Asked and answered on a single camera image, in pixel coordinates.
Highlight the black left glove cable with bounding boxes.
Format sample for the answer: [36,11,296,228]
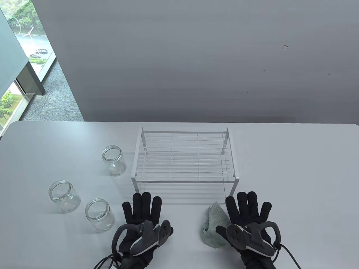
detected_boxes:
[94,254,124,269]

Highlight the black right glove cable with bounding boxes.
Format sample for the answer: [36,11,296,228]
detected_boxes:
[273,244,302,269]

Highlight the person's left hand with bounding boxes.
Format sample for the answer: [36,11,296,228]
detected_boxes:
[118,192,174,255]

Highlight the grey window pillar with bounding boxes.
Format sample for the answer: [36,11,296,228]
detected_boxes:
[0,11,46,97]

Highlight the person's right hand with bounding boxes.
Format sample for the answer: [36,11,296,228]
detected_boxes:
[216,191,275,252]

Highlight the person's right forearm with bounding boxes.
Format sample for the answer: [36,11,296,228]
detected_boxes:
[240,249,277,269]

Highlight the white wire shelf rack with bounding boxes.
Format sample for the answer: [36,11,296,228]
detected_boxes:
[131,127,240,204]

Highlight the person's left forearm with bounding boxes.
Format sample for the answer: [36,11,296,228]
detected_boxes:
[119,248,153,269]

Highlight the black glove cable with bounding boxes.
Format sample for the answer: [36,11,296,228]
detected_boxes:
[273,244,302,269]
[94,254,124,269]

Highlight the green fish scale cleaning cloth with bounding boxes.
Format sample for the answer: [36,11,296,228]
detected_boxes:
[200,202,229,249]

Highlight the clear glass jar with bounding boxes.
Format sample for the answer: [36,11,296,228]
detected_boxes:
[49,180,81,213]
[102,145,126,176]
[85,198,115,231]

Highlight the grey left hand controller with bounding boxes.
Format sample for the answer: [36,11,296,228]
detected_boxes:
[112,220,172,257]

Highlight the glass window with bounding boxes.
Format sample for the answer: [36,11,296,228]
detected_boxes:
[0,0,56,135]

